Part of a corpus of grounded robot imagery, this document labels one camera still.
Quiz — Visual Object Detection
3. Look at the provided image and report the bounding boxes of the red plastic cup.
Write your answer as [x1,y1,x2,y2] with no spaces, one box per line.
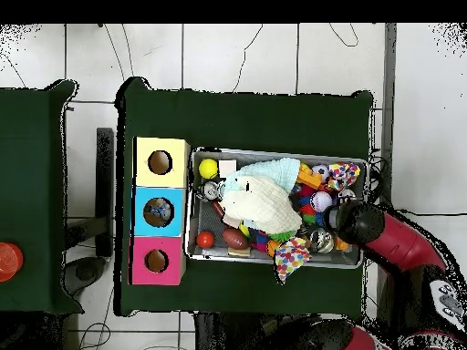
[0,242,25,283]

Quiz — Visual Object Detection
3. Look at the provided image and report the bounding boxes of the clear mesh bin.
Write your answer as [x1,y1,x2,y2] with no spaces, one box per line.
[185,147,369,271]

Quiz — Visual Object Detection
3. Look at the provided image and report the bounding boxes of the white baseball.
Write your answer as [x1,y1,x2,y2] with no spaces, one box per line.
[310,190,333,213]

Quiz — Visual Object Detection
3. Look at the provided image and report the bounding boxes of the green cloth side table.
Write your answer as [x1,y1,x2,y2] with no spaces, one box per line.
[0,79,80,314]

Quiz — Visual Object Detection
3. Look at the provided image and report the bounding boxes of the wooden box with three holes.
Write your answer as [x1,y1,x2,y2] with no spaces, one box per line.
[130,136,192,287]

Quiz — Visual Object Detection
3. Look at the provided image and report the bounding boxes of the black soda can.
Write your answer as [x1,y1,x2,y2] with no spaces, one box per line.
[202,180,223,203]

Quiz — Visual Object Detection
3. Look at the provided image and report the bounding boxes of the crushed silver can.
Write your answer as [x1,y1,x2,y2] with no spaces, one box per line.
[309,228,336,254]

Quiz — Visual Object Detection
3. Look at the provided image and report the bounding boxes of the brown toy football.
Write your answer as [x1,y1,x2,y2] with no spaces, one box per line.
[222,227,249,251]

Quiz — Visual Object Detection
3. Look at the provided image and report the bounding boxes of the black chair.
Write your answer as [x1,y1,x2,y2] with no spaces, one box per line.
[64,127,117,296]

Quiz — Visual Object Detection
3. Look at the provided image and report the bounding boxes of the pale yellow muslin cloth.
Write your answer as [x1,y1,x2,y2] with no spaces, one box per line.
[222,174,303,236]

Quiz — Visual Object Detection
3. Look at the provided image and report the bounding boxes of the yellow smiley ball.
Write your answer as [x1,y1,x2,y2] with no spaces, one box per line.
[198,158,220,180]

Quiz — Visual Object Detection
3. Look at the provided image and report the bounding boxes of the colourful polka-dot cloth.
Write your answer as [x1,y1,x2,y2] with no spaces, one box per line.
[275,236,314,283]

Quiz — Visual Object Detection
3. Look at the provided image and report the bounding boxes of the mint green muslin cloth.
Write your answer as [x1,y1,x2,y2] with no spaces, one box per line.
[221,157,301,195]

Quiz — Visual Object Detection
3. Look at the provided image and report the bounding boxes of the small wooden cube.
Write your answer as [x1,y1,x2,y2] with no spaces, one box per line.
[218,160,238,179]

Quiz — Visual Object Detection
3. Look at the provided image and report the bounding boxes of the red ball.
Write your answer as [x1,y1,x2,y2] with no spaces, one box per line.
[196,230,216,250]

